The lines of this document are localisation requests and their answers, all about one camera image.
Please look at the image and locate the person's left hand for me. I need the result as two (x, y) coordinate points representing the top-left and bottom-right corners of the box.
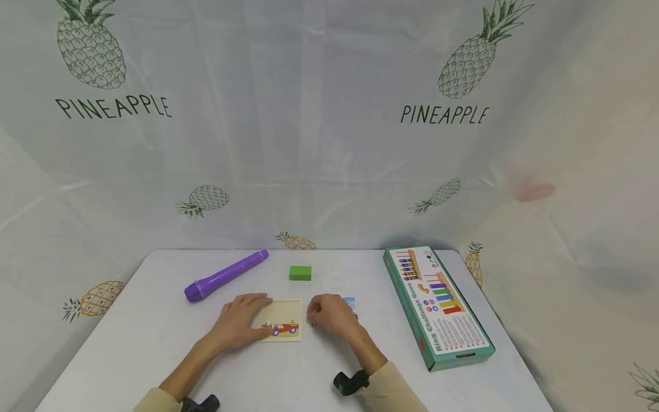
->
(207, 294), (274, 351)

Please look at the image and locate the wooden car puzzle board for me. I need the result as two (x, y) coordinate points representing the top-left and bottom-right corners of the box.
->
(255, 299), (304, 343)

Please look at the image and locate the person's right hand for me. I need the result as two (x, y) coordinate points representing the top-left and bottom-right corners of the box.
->
(307, 295), (370, 346)

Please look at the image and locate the black wrist band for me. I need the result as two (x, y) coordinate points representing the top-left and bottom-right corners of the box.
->
(333, 370), (371, 397)
(180, 394), (221, 412)

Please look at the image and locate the person's left forearm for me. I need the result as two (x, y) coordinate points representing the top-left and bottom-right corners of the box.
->
(133, 338), (223, 412)

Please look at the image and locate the green ring game box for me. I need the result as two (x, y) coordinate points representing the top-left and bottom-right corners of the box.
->
(383, 246), (496, 373)

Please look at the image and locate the person's right forearm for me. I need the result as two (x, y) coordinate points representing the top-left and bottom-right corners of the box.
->
(352, 335), (429, 412)

